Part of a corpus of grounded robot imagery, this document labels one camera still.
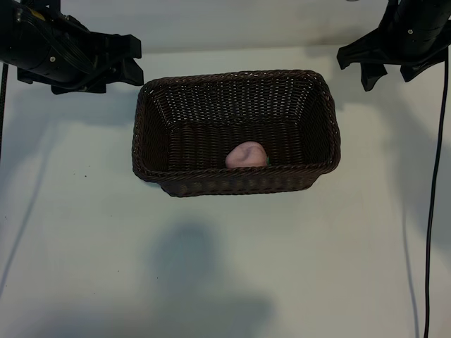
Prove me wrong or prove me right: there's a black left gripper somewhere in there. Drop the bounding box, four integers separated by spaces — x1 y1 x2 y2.
0 15 144 95

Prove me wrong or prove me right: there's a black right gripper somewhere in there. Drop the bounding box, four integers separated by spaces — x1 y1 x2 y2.
337 15 451 92

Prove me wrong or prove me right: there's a dark brown woven basket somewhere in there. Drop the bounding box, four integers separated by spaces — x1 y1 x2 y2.
131 69 342 198

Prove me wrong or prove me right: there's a pink peach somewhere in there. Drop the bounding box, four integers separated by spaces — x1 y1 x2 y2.
225 140 271 170

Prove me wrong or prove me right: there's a black ribbed cable sleeve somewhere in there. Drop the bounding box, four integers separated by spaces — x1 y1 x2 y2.
30 15 94 75

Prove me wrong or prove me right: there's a braided black cable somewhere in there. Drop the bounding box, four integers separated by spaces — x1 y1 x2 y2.
0 63 8 159

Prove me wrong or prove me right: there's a smooth thin black cable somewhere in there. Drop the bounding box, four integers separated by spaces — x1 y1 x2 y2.
424 65 449 338

